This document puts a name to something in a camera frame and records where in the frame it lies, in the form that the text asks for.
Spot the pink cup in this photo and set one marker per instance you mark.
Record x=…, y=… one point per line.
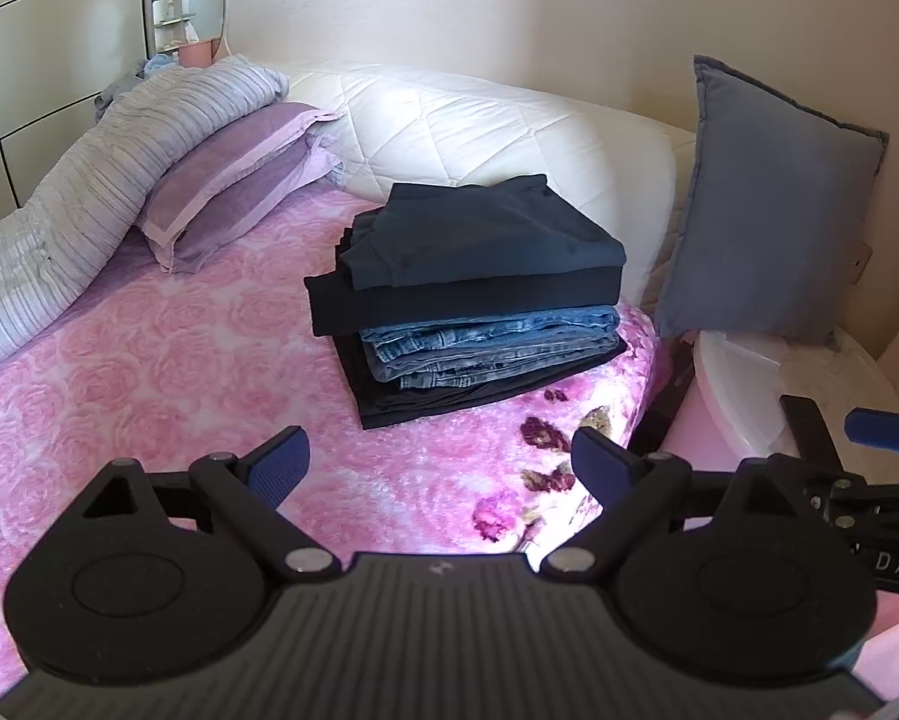
x=196, y=54

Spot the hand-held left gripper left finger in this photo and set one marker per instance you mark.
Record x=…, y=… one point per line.
x=278, y=465

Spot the blue folded jeans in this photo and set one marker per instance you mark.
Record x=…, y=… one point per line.
x=494, y=341

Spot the beige wardrobe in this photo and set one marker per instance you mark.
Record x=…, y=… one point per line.
x=52, y=52

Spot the white quilted pillow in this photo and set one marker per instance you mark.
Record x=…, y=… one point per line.
x=494, y=127

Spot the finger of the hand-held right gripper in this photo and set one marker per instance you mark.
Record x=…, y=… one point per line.
x=888, y=431
x=813, y=435

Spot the blue-grey clothes pile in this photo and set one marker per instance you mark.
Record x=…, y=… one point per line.
x=131, y=82

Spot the dark teal pants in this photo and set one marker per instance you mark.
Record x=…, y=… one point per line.
x=479, y=232

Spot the white round side table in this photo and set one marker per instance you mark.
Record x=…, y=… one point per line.
x=749, y=382

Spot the grey striped duvet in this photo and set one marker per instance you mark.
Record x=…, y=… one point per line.
x=82, y=180

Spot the pink rose blanket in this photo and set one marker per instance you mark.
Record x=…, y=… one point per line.
x=194, y=390

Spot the black folded garment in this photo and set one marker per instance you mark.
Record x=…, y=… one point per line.
x=457, y=304

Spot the blue-grey cushion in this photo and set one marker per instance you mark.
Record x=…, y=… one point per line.
x=757, y=202

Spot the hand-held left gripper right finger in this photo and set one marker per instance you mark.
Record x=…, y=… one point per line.
x=605, y=463

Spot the purple pillow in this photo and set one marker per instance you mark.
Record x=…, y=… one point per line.
x=232, y=180

